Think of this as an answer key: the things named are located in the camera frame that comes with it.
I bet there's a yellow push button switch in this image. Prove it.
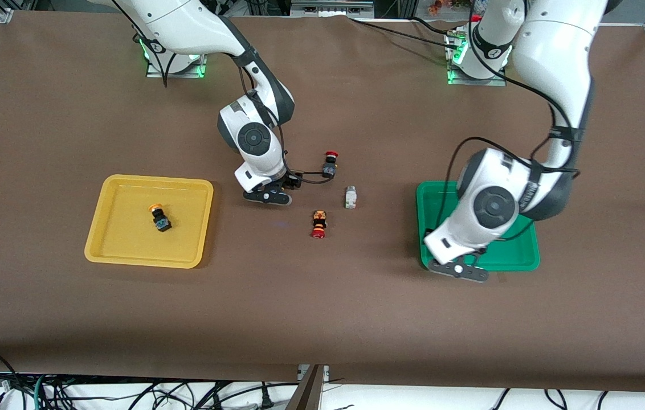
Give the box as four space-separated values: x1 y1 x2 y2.
149 204 173 233

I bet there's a red push button black body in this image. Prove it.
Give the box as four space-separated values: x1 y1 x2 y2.
321 150 340 179

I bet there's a short black table cable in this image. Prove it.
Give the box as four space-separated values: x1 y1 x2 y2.
411 16 457 35

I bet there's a grey metal fixture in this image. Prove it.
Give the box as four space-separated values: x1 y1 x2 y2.
290 0 375 18

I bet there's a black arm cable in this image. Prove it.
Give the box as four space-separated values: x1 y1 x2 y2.
434 0 582 240
237 51 334 186

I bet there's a long black table cable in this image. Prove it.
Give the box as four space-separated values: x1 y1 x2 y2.
347 16 460 46

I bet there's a colourful background object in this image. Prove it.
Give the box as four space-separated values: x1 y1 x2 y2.
428 0 471 17

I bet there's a green plastic tray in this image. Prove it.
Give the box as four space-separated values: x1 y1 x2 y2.
416 181 541 272

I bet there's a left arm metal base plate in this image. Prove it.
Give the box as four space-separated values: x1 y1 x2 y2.
445 28 508 87

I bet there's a yellow plastic tray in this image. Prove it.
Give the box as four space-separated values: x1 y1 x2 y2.
84 174 214 269

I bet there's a white metal bracket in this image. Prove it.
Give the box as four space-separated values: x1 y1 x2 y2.
297 364 330 381

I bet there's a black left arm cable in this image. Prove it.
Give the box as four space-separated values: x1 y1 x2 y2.
434 0 582 240

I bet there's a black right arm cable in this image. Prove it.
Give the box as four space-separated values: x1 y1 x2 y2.
237 51 334 186

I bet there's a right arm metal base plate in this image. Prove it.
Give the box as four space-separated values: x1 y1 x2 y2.
146 34 209 79

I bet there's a brown table mat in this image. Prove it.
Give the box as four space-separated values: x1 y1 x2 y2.
0 10 645 393

